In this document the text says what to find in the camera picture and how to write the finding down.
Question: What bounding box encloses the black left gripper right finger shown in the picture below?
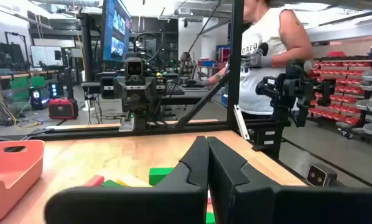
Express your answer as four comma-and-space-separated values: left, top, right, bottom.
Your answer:
207, 136, 372, 224

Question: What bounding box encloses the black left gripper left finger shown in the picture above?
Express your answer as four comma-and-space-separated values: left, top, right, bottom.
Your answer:
44, 136, 210, 224

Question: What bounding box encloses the long light green block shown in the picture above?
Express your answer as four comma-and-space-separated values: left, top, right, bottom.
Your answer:
100, 179, 124, 188

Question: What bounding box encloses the red arch block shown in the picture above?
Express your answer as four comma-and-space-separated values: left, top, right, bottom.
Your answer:
83, 174, 106, 188

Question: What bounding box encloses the black desk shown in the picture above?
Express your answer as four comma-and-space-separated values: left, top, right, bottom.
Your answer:
159, 79, 229, 106

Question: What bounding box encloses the person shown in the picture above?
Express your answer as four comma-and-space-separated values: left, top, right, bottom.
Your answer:
178, 51, 195, 77
204, 0, 314, 121

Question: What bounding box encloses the red and black toolbox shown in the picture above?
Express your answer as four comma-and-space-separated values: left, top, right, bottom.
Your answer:
47, 98, 80, 121

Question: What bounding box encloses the white flat bar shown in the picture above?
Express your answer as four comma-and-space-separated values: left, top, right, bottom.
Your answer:
233, 104, 251, 141

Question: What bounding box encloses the black device with lights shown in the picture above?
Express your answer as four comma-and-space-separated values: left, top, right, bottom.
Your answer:
29, 86, 50, 110

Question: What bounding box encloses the white board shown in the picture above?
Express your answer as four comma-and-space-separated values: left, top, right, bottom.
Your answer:
30, 45, 63, 68

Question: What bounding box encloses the wooden workbench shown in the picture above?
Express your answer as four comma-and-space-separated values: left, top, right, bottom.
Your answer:
0, 70, 59, 82

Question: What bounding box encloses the parts bin rack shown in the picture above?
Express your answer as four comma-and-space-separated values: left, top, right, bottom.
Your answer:
307, 46, 372, 141

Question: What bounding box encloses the orange plastic bin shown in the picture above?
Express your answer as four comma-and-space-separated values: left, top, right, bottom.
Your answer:
0, 139, 45, 224

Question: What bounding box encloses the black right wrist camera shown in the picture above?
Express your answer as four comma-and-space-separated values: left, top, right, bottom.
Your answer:
124, 57, 144, 77

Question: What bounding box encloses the large wall monitor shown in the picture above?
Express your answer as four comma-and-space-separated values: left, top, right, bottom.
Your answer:
100, 0, 133, 64

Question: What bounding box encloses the grey table-level camera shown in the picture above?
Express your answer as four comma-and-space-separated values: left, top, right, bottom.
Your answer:
305, 162, 338, 188

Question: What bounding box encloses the black aluminium table frame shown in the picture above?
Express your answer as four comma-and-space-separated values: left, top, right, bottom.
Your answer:
26, 0, 291, 159

